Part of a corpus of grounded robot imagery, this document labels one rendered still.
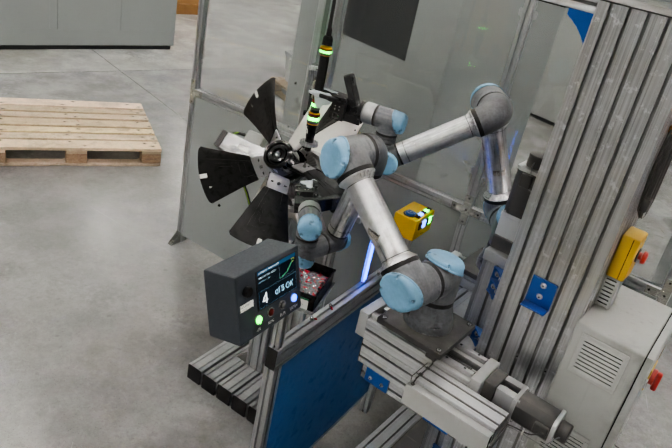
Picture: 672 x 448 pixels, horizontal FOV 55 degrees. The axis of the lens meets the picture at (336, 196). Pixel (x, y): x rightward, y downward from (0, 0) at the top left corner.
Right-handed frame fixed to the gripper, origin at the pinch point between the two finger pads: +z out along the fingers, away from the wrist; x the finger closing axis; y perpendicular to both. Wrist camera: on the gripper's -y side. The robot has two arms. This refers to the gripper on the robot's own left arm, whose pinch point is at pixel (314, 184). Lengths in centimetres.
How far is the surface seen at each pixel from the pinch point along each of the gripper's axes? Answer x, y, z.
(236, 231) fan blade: 18.4, 27.4, -4.5
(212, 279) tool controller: -7, 27, -75
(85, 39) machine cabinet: 80, 242, 527
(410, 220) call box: 15.6, -38.0, 5.6
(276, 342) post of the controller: 29, 11, -54
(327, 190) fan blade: 0.8, -4.6, -2.7
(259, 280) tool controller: -5, 16, -72
